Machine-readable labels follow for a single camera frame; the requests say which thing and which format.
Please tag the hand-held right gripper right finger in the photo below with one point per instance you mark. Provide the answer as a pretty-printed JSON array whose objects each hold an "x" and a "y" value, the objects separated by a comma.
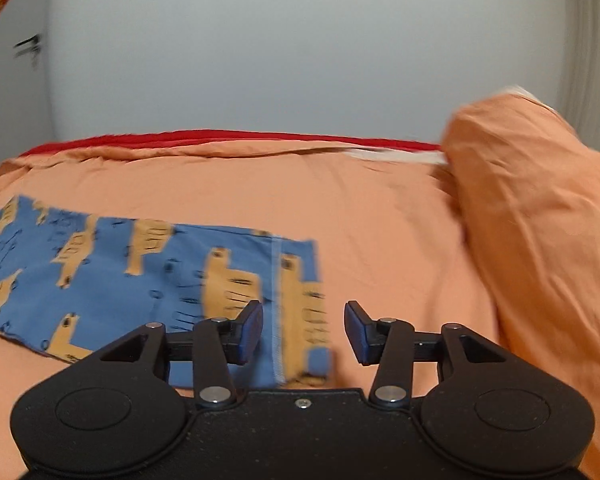
[{"x": 356, "y": 332}]

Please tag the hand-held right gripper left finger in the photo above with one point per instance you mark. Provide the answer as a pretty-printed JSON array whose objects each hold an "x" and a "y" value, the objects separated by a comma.
[{"x": 251, "y": 332}]

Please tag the blue pants with yellow print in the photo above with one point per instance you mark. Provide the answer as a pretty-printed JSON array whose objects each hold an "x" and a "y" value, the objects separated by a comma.
[{"x": 130, "y": 280}]

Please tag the orange bed cover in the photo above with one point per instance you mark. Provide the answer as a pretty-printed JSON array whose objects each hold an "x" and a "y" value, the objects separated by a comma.
[{"x": 370, "y": 240}]

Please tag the white bed sheet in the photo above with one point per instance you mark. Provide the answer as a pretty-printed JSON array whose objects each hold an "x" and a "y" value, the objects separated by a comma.
[{"x": 405, "y": 156}]

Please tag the red blanket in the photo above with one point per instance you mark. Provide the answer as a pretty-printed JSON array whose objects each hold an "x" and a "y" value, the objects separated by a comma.
[{"x": 205, "y": 139}]

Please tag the orange pillow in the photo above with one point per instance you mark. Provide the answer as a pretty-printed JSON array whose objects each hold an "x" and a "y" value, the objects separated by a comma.
[{"x": 540, "y": 200}]

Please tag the white door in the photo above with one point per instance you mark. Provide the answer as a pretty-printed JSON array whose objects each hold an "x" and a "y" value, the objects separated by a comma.
[{"x": 10, "y": 100}]

